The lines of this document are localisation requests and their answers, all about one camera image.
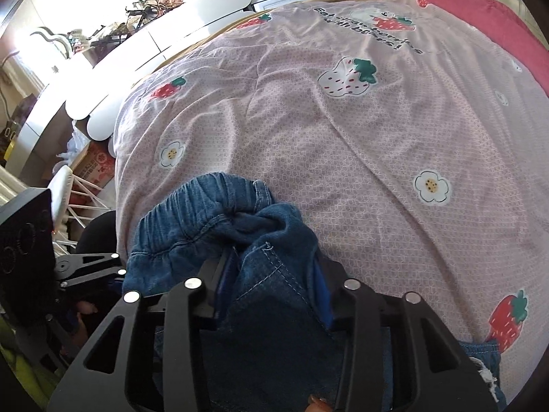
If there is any white wire chair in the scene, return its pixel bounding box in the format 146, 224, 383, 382
46, 167, 113, 259

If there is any white scalloped board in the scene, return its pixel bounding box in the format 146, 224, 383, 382
184, 0, 255, 32
64, 89, 126, 143

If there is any red printed cardboard box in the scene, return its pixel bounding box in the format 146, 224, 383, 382
70, 142, 117, 192

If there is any pink comforter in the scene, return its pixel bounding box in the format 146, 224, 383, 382
369, 0, 549, 95

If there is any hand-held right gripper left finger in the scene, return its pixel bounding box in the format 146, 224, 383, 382
46, 252, 239, 412

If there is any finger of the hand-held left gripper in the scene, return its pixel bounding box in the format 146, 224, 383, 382
54, 252, 128, 291

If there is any white desk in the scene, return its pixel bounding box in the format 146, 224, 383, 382
17, 4, 203, 181

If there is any black wire rack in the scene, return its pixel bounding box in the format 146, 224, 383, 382
124, 0, 207, 23

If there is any yellow green cloth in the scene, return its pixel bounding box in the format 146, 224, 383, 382
0, 321, 54, 412

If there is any pink strawberry printed quilt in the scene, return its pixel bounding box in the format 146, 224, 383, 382
109, 0, 549, 401

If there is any white plastic bag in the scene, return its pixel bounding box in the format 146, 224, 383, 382
55, 130, 92, 164

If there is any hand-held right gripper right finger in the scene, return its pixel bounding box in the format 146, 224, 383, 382
308, 254, 501, 412

